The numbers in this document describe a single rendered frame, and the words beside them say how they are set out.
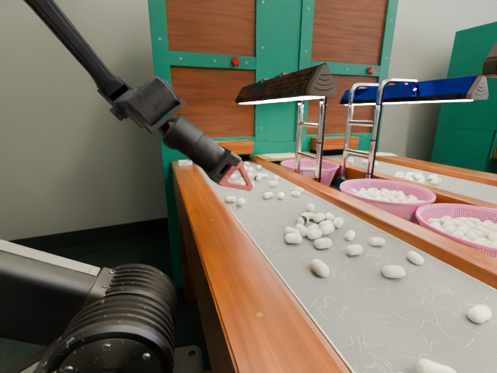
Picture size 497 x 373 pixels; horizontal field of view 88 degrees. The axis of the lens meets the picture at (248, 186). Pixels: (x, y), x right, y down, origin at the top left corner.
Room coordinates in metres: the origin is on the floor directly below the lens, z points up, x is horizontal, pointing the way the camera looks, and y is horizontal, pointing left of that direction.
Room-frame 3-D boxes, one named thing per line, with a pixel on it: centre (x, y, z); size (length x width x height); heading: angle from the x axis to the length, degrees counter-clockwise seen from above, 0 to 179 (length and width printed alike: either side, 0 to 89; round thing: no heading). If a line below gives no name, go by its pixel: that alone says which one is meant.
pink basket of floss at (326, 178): (1.19, -0.29, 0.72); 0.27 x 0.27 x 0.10
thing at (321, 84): (0.94, -0.08, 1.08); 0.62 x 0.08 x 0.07; 19
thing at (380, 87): (1.09, -0.53, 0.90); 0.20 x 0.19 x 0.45; 19
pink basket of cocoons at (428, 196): (0.78, -0.43, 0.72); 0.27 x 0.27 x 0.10
